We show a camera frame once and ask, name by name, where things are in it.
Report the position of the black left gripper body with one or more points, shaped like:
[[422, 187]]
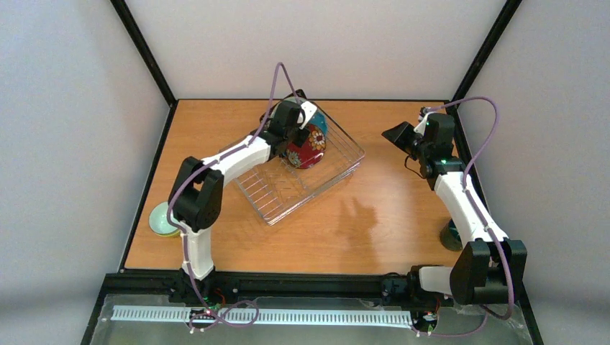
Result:
[[299, 136]]

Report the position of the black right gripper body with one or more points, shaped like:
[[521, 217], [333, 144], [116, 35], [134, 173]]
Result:
[[418, 141]]

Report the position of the dark red plate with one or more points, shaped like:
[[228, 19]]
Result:
[[310, 152]]

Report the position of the blue polka dot plate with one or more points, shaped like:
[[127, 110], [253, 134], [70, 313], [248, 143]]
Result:
[[319, 120]]

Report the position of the wire metal dish rack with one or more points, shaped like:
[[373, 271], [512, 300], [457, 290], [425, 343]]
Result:
[[276, 188]]

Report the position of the dark green cup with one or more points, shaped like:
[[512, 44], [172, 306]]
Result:
[[449, 237]]

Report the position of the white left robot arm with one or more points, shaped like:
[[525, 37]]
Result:
[[195, 200]]

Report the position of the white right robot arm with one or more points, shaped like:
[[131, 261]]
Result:
[[491, 266]]

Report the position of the green yellow small bowl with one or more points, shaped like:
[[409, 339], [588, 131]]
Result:
[[158, 222]]

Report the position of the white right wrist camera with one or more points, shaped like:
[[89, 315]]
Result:
[[423, 120]]

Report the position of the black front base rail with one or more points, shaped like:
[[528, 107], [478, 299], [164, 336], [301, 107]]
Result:
[[435, 318]]

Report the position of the black frame post right rear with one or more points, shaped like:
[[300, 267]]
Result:
[[507, 12]]

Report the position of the black frame post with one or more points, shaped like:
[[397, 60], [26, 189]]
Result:
[[138, 39], [507, 12]]

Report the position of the black frame post left rear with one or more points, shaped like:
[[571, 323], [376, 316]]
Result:
[[138, 39]]

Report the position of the white slotted cable duct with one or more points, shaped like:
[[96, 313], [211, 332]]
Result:
[[384, 318]]

